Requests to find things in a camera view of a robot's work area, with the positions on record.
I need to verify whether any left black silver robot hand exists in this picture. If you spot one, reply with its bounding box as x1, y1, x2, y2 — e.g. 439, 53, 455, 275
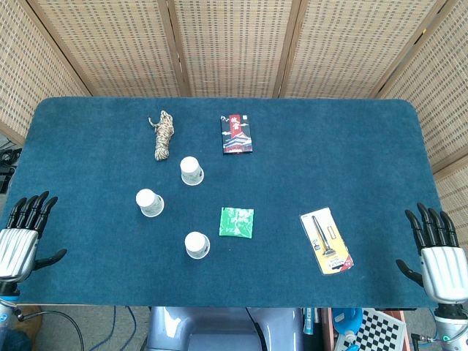
0, 190, 68, 293

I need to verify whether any dark printed card box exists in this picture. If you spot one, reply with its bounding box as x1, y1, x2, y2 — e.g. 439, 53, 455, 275
220, 113, 254, 156

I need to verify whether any blue floor cable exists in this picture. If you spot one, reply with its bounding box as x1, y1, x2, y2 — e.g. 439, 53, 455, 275
95, 306, 118, 351

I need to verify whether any blue plastic object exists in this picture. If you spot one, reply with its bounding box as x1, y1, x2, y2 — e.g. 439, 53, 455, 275
331, 308, 363, 334

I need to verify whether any blue carpet table mat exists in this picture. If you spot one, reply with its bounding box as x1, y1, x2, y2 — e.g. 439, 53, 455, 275
1, 97, 462, 309

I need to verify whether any razor in yellow blister pack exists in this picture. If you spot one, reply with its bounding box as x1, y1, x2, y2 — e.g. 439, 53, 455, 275
300, 207, 355, 276

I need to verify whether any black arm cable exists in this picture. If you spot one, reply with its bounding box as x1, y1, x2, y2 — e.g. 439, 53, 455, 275
13, 306, 87, 351
409, 333, 442, 351

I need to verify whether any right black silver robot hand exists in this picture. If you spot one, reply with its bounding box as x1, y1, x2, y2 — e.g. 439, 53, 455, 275
396, 203, 468, 305

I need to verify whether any green foil packet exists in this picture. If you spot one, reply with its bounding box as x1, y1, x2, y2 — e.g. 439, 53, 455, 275
219, 206, 255, 239

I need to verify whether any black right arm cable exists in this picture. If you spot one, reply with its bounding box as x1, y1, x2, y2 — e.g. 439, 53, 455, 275
409, 333, 442, 351

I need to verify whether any white paper cup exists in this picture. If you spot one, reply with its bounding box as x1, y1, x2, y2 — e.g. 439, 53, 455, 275
179, 156, 205, 186
135, 188, 165, 219
184, 231, 211, 260

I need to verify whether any grey robot torso base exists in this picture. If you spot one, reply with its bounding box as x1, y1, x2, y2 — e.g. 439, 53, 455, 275
145, 306, 305, 351

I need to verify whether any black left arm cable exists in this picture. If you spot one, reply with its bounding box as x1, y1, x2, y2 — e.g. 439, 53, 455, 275
13, 306, 87, 351

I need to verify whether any woven bamboo folding screen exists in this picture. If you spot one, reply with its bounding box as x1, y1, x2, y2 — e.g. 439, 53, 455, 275
0, 0, 468, 235

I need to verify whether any black equipment with cables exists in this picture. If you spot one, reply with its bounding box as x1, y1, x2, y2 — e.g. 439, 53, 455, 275
0, 134, 23, 195

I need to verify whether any black white checkerboard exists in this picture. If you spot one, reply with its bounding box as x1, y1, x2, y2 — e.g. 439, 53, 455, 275
334, 308, 407, 351

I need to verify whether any coiled brown rope bundle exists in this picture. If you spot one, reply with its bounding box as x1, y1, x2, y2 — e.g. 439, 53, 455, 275
148, 110, 175, 162

